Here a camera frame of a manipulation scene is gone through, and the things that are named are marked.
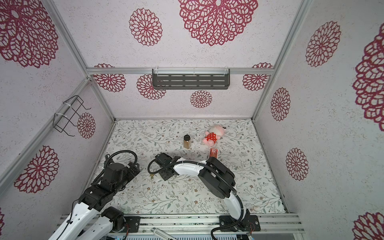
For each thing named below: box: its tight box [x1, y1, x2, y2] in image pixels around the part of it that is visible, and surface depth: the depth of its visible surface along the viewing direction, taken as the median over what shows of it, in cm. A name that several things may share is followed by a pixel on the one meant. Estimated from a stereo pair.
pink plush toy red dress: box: [202, 125, 227, 147], surface depth 105 cm
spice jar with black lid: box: [183, 134, 191, 149], surface depth 99 cm
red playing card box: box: [209, 148, 219, 159], surface depth 102 cm
